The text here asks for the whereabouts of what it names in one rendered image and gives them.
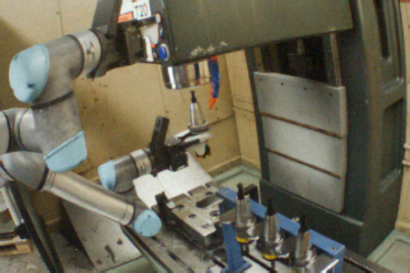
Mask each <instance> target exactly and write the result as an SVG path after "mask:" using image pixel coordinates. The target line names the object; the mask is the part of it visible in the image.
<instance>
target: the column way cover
mask: <svg viewBox="0 0 410 273"><path fill-rule="evenodd" d="M254 79H255V86H256V93H257V101H258V108H259V114H260V115H261V116H262V121H263V129H264V143H265V150H268V164H269V171H270V183H272V184H274V185H276V186H277V187H281V188H282V189H284V190H286V191H291V192H292V193H294V194H296V195H298V196H300V197H303V198H305V199H306V200H309V201H312V202H314V203H316V204H318V205H321V206H324V207H325V208H328V209H329V210H332V211H333V212H336V213H340V212H341V211H343V208H344V191H345V177H346V171H347V134H348V108H347V94H346V87H343V86H342V87H340V88H338V89H337V88H332V87H330V86H329V84H328V83H325V82H320V81H313V80H308V79H306V78H299V77H294V76H289V75H286V74H279V73H272V72H267V73H265V74H262V73H258V72H255V73H254Z"/></svg>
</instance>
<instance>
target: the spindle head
mask: <svg viewBox="0 0 410 273"><path fill-rule="evenodd" d="M162 2H163V10H164V13H165V14H164V17H165V20H166V23H167V24H166V28H167V34H168V37H167V38H168V42H169V46H170V49H171V51H170V54H171V59H172V62H173V66H175V67H176V66H179V65H184V64H189V63H191V62H195V61H198V60H204V59H207V58H210V57H214V56H216V57H217V56H220V55H223V54H226V53H229V52H231V53H233V52H235V51H239V50H245V49H250V48H256V47H260V46H261V47H262V46H265V45H271V44H274V43H275V44H277V43H279V42H286V41H290V40H296V39H302V38H311V37H313V38H314V37H318V36H324V35H328V34H335V33H341V32H346V31H347V32H348V31H352V30H353V29H352V28H353V23H352V17H351V7H350V1H349V0H162ZM151 49H152V53H153V51H156V52H157V53H158V57H159V61H158V62H157V63H155V61H154V60H151V61H147V59H145V60H141V61H139V63H151V64H156V65H158V64H163V63H162V60H161V58H160V56H159V45H158V42H157V43H156V48H155V49H153V48H152V47H151Z"/></svg>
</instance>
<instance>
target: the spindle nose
mask: <svg viewBox="0 0 410 273"><path fill-rule="evenodd" d="M162 65H163V64H161V69H160V70H161V74H162V79H163V82H164V84H165V88H166V89H168V90H169V89H174V90H178V89H188V88H193V87H197V86H201V85H204V84H207V83H210V82H212V78H211V77H212V76H211V72H210V65H209V64H208V62H207V59H204V60H198V61H195V62H191V63H189V64H184V65H179V66H176V67H175V66H173V67H172V68H169V67H164V66H162Z"/></svg>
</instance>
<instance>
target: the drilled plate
mask: <svg viewBox="0 0 410 273"><path fill-rule="evenodd" d="M205 191H207V192H205ZM216 191H218V189H216V188H214V187H210V188H208V189H206V190H204V191H199V192H196V193H194V194H192V195H190V196H189V197H188V198H185V199H183V200H179V201H177V202H173V203H174V205H175V206H176V209H172V210H169V209H167V208H166V207H165V209H166V212H167V217H168V218H170V219H172V220H173V221H174V222H175V223H177V224H178V225H179V226H181V227H183V228H184V229H185V230H186V232H188V233H190V234H191V235H192V236H194V237H196V238H197V239H198V240H199V241H200V242H201V243H202V244H204V245H205V246H206V245H209V244H210V243H212V242H214V241H217V240H219V239H221V238H223V232H221V231H220V230H219V229H217V228H215V227H214V225H213V224H212V223H214V221H215V220H216V222H217V221H219V215H220V214H219V209H218V204H217V205H215V206H213V207H211V208H210V209H208V210H202V209H198V208H196V204H195V203H196V202H198V201H200V200H203V199H205V198H207V197H209V195H212V194H214V193H216ZM204 193H205V194H204ZM207 195H208V196H207ZM194 197H196V198H194ZM193 198H194V199H193ZM188 199H189V200H188ZM190 200H191V201H190ZM180 203H181V204H180ZM182 203H185V205H184V204H182ZM179 204H180V206H179ZM192 204H193V205H192ZM177 205H178V206H177ZM183 205H184V207H185V208H184V207H183ZM194 206H195V207H194ZM182 207H183V208H182ZM187 207H188V208H187ZM179 208H180V209H179ZM186 208H187V209H186ZM186 210H188V211H186ZM182 212H183V213H182ZM196 215H197V216H196ZM204 215H205V216H204ZM210 216H211V217H210ZM215 216H216V217H215ZM213 217H214V218H213ZM194 218H195V219H194ZM215 218H216V219H215ZM191 219H192V220H191ZM213 219H214V220H213ZM202 223H203V224H202ZM204 223H205V224H204ZM210 223H211V224H212V225H211V224H210ZM201 224H202V225H201ZM210 226H212V227H210Z"/></svg>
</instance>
